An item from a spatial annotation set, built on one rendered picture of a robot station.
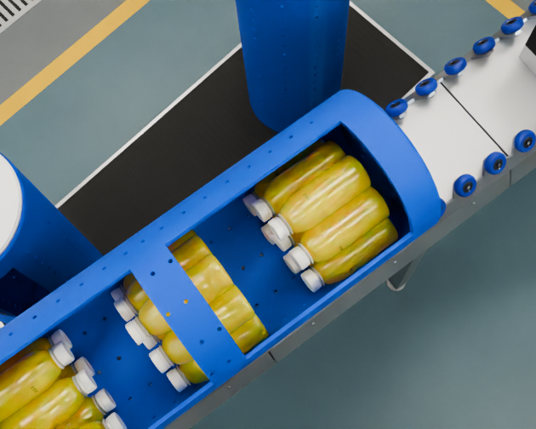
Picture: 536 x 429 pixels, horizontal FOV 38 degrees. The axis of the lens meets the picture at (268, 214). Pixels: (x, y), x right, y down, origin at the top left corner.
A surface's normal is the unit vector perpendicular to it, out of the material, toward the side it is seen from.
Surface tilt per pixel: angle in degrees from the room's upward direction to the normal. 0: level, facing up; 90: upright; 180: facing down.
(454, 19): 0
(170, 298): 5
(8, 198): 0
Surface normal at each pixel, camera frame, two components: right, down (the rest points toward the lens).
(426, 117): -0.04, -0.30
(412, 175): 0.29, 0.15
